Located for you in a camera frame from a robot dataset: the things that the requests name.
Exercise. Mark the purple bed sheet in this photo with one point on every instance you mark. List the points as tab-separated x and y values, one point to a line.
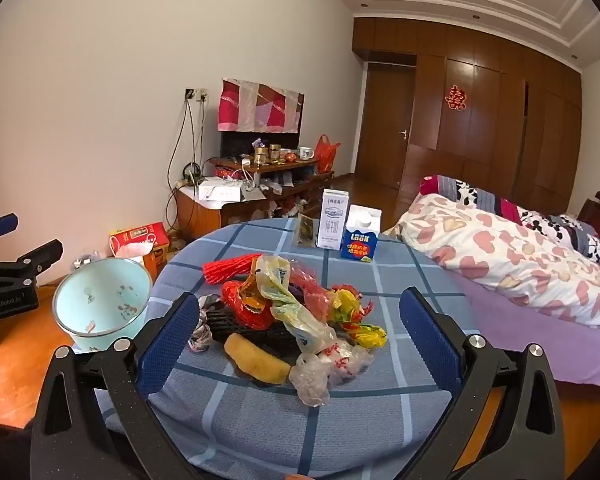
530	345

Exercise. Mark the brown wooden door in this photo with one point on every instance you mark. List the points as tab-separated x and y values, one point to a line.
385	125

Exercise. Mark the black foam net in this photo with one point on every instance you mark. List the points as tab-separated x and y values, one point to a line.
230	322

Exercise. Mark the white milk carton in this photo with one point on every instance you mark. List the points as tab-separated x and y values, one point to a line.
332	220

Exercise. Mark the white paper bag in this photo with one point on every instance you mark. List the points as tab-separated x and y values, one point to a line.
156	261

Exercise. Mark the gold jar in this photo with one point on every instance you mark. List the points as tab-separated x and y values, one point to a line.
261	156
275	152

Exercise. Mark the clear pink plastic wrapper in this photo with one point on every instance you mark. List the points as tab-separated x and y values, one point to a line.
311	300

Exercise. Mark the heart print quilt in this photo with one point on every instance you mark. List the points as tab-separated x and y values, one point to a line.
505	255

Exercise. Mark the clear plastic bag red print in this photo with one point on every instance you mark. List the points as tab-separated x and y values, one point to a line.
310	380

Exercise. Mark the blue checked tablecloth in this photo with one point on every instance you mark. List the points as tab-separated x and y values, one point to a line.
330	435

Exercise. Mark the wooden bed headboard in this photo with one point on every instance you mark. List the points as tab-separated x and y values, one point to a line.
597	210

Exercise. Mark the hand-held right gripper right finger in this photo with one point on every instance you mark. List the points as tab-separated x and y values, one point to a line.
430	340

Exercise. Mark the black television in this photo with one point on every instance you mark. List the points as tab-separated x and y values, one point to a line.
240	142

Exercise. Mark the yellow fruit peel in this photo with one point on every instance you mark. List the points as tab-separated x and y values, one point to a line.
255	360

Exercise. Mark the red paper wall decoration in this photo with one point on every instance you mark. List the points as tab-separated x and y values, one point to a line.
455	98

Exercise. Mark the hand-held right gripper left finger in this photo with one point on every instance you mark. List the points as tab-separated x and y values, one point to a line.
170	340

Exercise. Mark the dark snack packet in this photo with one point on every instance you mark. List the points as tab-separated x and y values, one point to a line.
306	230

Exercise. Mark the white mug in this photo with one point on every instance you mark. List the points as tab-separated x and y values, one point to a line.
305	153

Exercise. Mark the yellow red wrapper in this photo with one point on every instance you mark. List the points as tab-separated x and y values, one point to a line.
347	307

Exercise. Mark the red plastic wrapper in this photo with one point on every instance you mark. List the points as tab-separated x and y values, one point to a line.
240	305

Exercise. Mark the red yellow cardboard box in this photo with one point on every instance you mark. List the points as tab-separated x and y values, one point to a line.
140	232

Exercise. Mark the wooden television cabinet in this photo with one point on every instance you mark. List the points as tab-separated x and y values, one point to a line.
200	215

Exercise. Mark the white flat box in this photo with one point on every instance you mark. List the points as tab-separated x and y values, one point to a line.
220	191

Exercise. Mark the brown wooden wardrobe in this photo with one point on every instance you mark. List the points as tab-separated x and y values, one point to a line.
505	135

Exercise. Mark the patterned pillow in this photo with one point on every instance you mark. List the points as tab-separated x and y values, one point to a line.
485	200

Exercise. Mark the light blue enamel basin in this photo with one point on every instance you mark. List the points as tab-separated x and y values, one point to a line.
100	295

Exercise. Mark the yellow white plastic bag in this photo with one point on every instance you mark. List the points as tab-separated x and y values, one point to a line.
275	290

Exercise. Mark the grey white wrapper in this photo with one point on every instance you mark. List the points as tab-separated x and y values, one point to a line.
200	336

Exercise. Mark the wall socket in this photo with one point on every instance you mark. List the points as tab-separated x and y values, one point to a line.
197	94

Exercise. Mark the blue white drink carton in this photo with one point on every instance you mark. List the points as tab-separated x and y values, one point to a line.
360	242

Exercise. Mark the red pink cover cloth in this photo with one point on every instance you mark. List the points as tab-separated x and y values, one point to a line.
257	107

